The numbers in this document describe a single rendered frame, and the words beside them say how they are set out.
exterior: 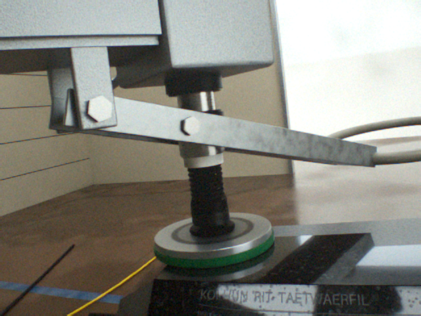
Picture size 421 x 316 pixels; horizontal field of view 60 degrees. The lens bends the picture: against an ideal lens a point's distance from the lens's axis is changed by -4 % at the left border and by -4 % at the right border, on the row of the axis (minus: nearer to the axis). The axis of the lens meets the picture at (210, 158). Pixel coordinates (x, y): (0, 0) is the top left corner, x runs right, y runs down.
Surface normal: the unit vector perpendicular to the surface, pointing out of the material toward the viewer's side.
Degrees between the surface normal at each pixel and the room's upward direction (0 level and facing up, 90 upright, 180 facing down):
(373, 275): 0
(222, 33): 90
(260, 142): 90
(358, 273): 0
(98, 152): 90
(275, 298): 45
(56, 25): 90
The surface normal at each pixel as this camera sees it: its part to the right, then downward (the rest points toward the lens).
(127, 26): 0.55, 0.04
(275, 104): -0.37, 0.16
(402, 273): -0.12, -0.99
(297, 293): -0.32, -0.59
